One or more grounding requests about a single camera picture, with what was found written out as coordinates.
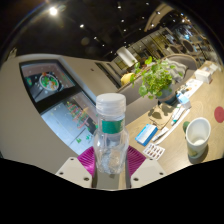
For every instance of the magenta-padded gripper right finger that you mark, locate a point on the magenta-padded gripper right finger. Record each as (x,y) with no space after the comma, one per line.
(146,171)

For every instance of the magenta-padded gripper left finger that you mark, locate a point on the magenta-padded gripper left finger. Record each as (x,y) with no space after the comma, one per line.
(75,171)

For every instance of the flat blue box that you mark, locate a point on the flat blue box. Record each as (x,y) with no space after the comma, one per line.
(146,134)

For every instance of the white mug with green print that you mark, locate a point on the white mug with green print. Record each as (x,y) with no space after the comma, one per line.
(197,138)

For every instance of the group of round-backed chairs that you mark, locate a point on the group of round-backed chairs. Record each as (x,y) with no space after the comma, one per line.
(186,45)

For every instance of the long white stick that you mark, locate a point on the long white stick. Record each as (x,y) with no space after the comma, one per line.
(173,127)

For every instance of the clear plastic bottle green label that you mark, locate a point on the clear plastic bottle green label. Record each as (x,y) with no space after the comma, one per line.
(111,146)

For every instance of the green potted plant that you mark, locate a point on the green potted plant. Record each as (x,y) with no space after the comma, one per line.
(155,80)

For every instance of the person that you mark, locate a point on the person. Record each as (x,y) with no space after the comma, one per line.
(126,79)

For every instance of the small light blue box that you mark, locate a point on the small light blue box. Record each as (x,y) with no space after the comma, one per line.
(184,100)

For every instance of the white squeezed tube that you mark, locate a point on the white squeezed tube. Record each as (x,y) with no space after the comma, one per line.
(160,134)

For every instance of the dark-framed window with decorations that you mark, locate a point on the dark-framed window with decorations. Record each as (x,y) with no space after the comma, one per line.
(63,116)

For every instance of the grey curved sofa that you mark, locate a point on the grey curved sofa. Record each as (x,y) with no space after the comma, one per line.
(138,101)

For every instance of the ceiling lights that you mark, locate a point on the ceiling lights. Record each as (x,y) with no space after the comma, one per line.
(53,11)

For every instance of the blister pill pack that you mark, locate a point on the blister pill pack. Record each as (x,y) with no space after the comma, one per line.
(154,151)

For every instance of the white and orange tissue box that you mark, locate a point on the white and orange tissue box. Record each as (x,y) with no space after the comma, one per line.
(204,76)

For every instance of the white tube with green cap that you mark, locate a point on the white tube with green cap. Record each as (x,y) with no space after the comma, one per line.
(177,115)

